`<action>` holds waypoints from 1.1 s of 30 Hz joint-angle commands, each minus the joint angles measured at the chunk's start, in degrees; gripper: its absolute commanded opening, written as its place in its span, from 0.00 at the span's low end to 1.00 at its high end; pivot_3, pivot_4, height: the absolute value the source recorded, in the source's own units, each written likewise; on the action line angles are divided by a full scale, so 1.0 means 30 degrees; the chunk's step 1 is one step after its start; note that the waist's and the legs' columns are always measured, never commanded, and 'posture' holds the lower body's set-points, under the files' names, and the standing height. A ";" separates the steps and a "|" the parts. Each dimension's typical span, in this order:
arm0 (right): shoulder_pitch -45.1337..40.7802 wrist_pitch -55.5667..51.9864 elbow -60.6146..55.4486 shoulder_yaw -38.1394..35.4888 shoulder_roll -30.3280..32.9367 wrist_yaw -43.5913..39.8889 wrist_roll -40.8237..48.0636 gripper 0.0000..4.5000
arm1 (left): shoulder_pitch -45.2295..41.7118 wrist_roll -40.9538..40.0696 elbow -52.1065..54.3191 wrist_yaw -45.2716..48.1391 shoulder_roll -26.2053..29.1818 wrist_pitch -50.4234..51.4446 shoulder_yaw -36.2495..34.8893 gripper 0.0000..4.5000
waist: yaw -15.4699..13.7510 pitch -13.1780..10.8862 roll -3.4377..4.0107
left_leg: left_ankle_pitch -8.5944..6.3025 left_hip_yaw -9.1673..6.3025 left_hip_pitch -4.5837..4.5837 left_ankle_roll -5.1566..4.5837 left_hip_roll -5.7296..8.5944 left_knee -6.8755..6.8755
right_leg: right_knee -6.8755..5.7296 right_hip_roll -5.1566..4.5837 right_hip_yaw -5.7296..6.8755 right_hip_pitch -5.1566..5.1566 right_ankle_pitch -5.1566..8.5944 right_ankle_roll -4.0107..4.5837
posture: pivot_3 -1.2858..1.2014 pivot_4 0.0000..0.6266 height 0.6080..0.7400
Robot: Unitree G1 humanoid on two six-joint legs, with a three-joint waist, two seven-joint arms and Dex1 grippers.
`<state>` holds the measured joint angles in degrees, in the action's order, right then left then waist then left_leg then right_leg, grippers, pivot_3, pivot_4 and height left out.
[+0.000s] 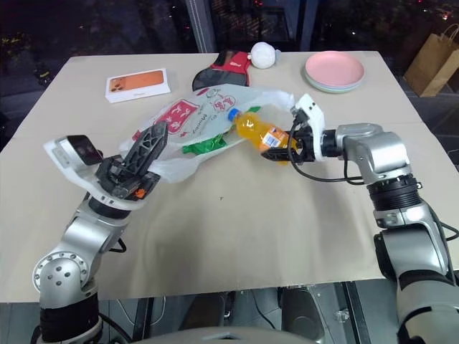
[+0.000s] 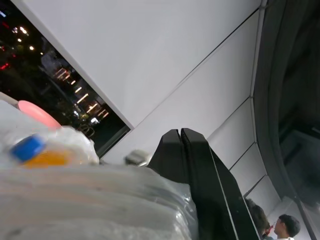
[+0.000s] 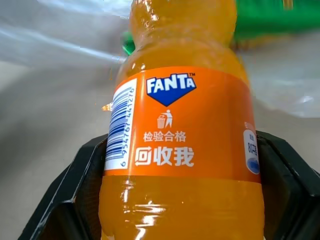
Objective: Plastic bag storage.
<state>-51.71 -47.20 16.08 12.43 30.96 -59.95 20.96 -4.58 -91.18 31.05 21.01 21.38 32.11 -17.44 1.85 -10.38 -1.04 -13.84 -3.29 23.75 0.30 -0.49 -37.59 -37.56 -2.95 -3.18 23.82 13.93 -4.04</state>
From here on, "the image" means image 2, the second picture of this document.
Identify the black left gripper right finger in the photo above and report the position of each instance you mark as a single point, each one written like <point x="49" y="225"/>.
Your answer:
<point x="212" y="195"/>

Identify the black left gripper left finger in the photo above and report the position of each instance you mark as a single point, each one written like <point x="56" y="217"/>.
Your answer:
<point x="170" y="155"/>

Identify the clear plastic bag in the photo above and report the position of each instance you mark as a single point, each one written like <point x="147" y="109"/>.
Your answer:
<point x="87" y="200"/>

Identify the small grey metal piece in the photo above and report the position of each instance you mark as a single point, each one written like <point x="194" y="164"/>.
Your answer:
<point x="136" y="157"/>

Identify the person with dark brown hair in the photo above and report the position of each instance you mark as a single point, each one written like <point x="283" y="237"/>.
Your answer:
<point x="258" y="216"/>

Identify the person with black hair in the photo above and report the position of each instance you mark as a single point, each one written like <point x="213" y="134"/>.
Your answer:
<point x="287" y="225"/>

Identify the pink round lid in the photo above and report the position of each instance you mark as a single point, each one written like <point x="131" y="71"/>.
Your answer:
<point x="37" y="112"/>

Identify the dark window pane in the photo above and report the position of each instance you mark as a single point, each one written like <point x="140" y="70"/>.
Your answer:
<point x="32" y="75"/>

